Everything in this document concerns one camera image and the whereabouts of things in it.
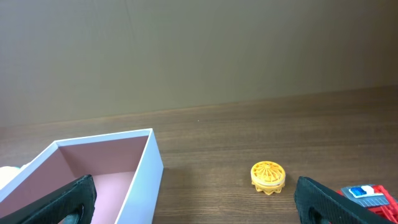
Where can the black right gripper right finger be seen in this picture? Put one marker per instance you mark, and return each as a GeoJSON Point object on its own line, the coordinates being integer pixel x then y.
{"type": "Point", "coordinates": [317, 203]}

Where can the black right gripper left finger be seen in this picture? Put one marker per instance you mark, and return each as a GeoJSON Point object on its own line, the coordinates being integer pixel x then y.
{"type": "Point", "coordinates": [73, 203]}

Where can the yellow spinning top toy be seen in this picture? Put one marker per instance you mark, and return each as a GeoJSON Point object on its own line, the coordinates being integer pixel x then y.
{"type": "Point", "coordinates": [268, 177]}

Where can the red toy fire truck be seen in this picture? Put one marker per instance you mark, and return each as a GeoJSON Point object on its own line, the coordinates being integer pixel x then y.
{"type": "Point", "coordinates": [373, 197]}

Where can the white box pink inside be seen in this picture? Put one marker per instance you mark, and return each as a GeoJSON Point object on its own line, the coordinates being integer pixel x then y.
{"type": "Point", "coordinates": [126, 168]}

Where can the yellow duck toy blue hat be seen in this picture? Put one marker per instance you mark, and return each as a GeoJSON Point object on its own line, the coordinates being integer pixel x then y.
{"type": "Point", "coordinates": [7, 173]}

